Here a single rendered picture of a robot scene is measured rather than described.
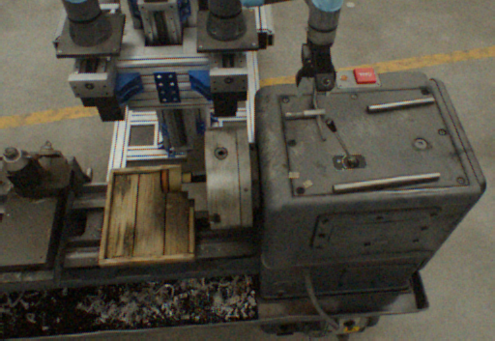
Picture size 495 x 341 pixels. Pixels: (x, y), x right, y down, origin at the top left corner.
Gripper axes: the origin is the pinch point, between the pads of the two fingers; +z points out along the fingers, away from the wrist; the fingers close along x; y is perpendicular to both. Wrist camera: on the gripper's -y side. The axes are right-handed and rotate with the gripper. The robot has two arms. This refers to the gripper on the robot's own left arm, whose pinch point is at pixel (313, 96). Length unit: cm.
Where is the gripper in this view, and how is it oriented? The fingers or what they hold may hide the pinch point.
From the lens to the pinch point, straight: 135.9
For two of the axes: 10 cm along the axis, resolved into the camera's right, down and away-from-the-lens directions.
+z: 0.0, 5.8, 8.1
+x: -10.0, 0.6, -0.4
